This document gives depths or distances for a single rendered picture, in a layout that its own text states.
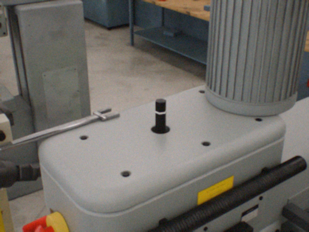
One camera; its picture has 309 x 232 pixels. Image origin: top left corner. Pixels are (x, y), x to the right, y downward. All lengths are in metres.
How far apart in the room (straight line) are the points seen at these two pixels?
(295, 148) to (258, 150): 0.23
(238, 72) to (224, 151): 0.17
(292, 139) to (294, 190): 0.12
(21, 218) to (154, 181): 3.00
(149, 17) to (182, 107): 7.33
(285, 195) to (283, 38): 0.40
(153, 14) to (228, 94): 7.23
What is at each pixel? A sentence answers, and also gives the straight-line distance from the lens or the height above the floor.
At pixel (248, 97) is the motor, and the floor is 1.93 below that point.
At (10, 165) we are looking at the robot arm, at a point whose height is 1.54.
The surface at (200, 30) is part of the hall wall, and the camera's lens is 7.10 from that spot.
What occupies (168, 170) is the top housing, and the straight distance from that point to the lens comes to 0.71.
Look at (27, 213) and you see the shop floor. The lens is 3.68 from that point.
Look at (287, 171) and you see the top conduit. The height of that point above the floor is 1.80.
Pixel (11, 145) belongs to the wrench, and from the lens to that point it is 0.80.
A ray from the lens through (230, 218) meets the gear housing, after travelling 0.91.
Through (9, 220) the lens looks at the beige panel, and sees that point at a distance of 3.01.
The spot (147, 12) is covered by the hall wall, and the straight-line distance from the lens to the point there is 8.23.
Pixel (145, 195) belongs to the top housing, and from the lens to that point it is 0.69.
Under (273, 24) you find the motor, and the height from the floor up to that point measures 2.08.
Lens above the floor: 2.29
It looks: 27 degrees down
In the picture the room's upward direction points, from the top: straight up
